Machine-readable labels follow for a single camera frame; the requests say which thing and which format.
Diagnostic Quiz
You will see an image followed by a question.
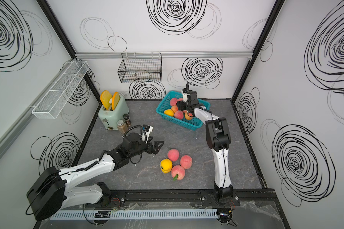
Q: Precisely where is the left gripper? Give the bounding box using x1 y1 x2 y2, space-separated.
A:
129 135 164 159

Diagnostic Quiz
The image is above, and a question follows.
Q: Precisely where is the white wire wall shelf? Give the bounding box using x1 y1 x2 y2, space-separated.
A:
32 60 90 119

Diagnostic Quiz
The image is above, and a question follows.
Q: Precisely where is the yellow pepper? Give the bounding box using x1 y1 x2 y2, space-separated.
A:
163 109 174 117
160 159 173 174

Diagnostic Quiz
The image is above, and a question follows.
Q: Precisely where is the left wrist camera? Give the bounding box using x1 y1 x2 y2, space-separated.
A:
141 125 153 143

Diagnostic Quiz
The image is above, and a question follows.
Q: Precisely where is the left yellow toast slice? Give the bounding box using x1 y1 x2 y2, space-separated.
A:
100 90 113 110

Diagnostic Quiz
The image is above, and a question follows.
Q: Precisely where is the right yellow toast slice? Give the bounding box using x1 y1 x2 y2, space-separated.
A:
111 92 120 110

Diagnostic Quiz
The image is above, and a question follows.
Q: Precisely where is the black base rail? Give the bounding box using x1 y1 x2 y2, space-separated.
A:
96 189 277 207

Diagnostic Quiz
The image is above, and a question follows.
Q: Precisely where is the yellow toast slice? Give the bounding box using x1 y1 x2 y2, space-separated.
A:
100 90 113 110
111 92 120 110

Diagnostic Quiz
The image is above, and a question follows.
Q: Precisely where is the black cap spice bottle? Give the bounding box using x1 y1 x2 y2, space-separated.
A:
123 114 132 127

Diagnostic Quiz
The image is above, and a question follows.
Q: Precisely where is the white slotted cable duct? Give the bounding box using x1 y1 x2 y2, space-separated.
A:
50 209 218 220

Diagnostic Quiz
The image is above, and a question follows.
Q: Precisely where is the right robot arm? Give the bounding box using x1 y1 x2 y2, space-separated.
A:
177 86 233 200

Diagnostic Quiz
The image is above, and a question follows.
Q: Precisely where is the black wire wall basket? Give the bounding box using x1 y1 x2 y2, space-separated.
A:
118 52 162 83

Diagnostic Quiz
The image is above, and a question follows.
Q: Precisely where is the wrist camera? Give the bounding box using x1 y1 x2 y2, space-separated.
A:
182 88 189 103
141 125 153 143

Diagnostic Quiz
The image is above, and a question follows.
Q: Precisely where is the teal plastic basket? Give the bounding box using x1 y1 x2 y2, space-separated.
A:
156 88 217 130

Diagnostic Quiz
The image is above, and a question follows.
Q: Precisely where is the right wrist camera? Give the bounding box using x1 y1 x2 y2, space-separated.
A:
182 88 189 103

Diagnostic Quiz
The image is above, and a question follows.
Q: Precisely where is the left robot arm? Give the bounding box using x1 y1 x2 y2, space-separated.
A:
26 133 164 221

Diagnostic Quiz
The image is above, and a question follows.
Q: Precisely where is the silver cap spice jar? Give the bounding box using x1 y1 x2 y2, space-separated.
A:
117 120 129 134

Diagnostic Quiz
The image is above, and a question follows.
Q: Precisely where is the mint green toaster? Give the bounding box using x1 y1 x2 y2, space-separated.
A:
98 95 129 130

